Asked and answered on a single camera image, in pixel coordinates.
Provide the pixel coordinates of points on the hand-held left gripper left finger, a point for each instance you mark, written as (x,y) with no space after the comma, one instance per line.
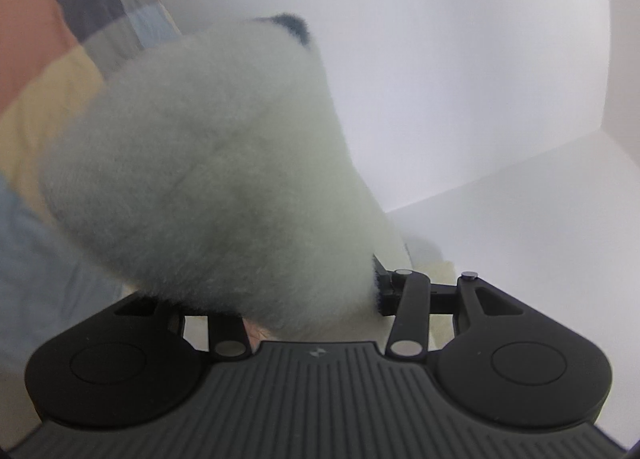
(230,334)

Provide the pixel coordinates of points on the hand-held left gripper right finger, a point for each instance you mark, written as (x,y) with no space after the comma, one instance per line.
(385,291)

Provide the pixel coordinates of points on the cream striped fluffy sweater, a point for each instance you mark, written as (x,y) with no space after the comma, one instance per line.
(210,164)

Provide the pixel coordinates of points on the patchwork bed quilt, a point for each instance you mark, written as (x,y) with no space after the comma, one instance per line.
(30,39)

